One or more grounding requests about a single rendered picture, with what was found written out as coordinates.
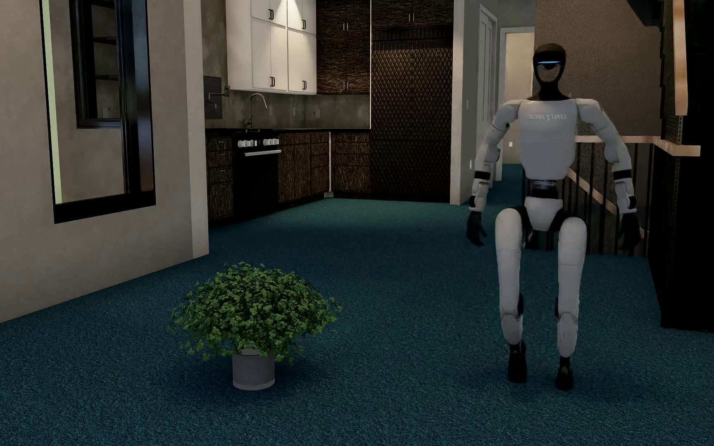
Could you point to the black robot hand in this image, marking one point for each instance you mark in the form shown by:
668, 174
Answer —
629, 232
475, 229

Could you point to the green leafy bushy plant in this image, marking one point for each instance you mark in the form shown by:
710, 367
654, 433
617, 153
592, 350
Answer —
251, 310

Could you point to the grey cylindrical plant pot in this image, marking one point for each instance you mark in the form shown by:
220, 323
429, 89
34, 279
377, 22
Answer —
253, 370

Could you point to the white right robot leg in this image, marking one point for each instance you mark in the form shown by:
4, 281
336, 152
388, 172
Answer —
509, 279

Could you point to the white robot leg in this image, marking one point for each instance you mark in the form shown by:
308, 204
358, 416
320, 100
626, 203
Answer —
570, 291
509, 279

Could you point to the white left robot leg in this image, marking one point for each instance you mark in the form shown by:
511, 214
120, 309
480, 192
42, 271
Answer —
570, 291

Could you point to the wood topped stair railing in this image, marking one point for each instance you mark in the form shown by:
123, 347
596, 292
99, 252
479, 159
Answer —
673, 148

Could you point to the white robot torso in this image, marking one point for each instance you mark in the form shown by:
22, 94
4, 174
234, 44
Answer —
545, 145

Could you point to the tall dark patterned cabinet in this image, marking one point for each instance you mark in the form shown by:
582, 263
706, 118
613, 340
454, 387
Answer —
411, 117

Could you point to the white panel door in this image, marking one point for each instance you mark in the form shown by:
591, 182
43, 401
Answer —
487, 93

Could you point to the white black robot head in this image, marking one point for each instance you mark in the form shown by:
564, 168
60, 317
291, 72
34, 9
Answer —
549, 71

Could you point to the dark wood lower cabinets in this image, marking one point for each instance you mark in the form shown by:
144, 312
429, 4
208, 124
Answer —
304, 164

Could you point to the dark wood cabinets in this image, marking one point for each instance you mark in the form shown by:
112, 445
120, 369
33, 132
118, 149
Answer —
343, 46
304, 164

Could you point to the light wood vertical handrail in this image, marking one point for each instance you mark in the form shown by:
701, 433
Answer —
680, 56

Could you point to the black oven with knobs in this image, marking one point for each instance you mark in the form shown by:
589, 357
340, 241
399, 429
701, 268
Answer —
256, 176

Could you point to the dark wood upper cabinets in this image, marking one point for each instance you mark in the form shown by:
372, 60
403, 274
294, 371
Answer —
343, 46

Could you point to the curved metal kitchen faucet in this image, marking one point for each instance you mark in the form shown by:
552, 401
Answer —
253, 108

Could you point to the white upper kitchen cabinets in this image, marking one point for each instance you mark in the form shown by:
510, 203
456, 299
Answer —
270, 43

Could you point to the black framed window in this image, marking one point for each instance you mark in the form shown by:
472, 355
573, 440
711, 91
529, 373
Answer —
137, 124

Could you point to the wall mounted pot filler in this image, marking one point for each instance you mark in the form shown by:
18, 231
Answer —
213, 96

